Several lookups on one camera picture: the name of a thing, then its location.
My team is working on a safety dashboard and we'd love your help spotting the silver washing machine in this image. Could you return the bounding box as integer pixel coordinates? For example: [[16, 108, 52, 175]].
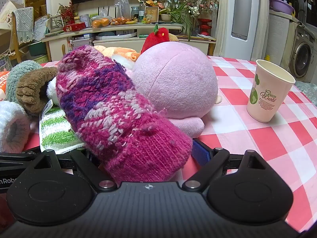
[[288, 26, 317, 83]]

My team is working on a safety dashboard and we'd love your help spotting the purple plastic basin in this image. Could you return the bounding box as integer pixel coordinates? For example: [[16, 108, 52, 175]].
[[269, 0, 295, 15]]

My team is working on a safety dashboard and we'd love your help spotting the white crochet lace cover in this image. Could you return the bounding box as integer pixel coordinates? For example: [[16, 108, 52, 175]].
[[12, 7, 35, 42]]

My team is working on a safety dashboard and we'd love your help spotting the wooden picture frame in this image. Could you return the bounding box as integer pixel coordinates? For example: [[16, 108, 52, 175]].
[[144, 7, 159, 23]]

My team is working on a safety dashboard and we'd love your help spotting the red pedestal stand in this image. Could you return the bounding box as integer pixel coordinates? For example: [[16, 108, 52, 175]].
[[198, 18, 213, 36]]

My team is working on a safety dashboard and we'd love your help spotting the teal fluffy sock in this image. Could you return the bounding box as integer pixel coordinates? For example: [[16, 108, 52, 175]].
[[5, 60, 44, 103]]

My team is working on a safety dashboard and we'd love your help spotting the orange plastic packet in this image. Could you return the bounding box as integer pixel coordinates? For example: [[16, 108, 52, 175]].
[[0, 71, 11, 102]]

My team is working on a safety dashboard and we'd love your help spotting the green white striped towel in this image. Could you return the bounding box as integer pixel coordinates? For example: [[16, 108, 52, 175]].
[[40, 99, 85, 152]]

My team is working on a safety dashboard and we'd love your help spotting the red berry branch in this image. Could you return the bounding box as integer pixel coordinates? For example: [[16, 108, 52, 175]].
[[59, 1, 80, 23]]

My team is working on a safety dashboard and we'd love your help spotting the clear plastic bag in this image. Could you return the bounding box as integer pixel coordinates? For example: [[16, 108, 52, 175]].
[[114, 0, 131, 20]]

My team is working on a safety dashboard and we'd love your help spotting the green storage bin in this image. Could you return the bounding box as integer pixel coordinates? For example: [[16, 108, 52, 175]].
[[29, 41, 47, 57]]

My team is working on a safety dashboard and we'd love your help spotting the green potted plant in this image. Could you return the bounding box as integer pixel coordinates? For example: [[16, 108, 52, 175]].
[[160, 4, 199, 41]]

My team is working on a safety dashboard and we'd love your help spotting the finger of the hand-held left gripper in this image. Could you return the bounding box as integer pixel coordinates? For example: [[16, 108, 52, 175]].
[[0, 162, 35, 170], [0, 152, 38, 161]]

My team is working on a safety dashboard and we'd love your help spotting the white covered cabinet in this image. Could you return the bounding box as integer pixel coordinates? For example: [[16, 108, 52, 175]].
[[267, 10, 298, 67]]

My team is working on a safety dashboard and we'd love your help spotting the red strawberry plush toy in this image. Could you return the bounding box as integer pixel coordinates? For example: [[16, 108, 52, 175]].
[[141, 25, 171, 54]]

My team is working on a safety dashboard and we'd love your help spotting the beige embroidered cloth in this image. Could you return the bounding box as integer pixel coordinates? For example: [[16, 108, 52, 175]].
[[0, 1, 24, 28]]

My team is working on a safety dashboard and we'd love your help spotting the printed paper cup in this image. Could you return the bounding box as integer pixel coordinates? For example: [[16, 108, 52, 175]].
[[246, 59, 296, 123]]

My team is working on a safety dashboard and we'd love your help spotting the white fluffy cloth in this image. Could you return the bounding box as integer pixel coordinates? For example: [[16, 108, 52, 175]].
[[47, 77, 61, 106]]

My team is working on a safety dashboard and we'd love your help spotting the white fuzzy sock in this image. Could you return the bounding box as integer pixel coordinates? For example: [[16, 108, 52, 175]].
[[0, 101, 31, 153]]

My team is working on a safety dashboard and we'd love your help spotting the orange plush toy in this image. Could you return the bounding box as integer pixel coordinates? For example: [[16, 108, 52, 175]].
[[94, 45, 141, 63]]

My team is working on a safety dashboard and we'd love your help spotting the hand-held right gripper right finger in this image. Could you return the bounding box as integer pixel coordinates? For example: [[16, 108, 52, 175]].
[[182, 140, 264, 191]]

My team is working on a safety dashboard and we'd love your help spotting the grey patterned cushion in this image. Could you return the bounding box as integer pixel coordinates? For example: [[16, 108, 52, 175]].
[[296, 81, 317, 100]]

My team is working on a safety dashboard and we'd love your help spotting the cream television cabinet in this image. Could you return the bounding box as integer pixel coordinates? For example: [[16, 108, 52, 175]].
[[41, 22, 217, 62]]

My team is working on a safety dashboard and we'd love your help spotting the pink plush toy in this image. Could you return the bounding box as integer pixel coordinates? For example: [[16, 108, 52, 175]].
[[125, 42, 223, 138]]

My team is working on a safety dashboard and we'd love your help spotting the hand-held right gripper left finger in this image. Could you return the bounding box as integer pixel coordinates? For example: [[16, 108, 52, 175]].
[[33, 149, 118, 191]]

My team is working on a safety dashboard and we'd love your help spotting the red tin box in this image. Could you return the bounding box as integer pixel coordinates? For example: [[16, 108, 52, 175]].
[[64, 22, 86, 32]]

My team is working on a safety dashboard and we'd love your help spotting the pink white flower bouquet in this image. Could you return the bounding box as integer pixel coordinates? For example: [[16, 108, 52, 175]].
[[171, 0, 220, 18]]

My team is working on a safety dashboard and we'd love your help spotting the glass tank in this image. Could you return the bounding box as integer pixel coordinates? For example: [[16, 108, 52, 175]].
[[47, 13, 64, 33]]

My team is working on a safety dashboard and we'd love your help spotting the bag of oranges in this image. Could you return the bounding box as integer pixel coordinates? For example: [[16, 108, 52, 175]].
[[92, 17, 110, 28]]

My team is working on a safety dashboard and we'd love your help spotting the red white checkered tablecloth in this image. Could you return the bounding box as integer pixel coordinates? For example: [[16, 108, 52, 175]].
[[22, 55, 317, 231]]

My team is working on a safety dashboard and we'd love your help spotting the white standing air conditioner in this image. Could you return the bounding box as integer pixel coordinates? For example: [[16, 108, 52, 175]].
[[215, 0, 269, 61]]

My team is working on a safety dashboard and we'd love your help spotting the wooden chair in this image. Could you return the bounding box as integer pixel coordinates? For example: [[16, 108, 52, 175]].
[[0, 28, 35, 63]]

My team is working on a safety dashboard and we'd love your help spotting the brown fluffy sock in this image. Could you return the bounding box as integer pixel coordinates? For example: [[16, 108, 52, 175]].
[[16, 67, 58, 114]]

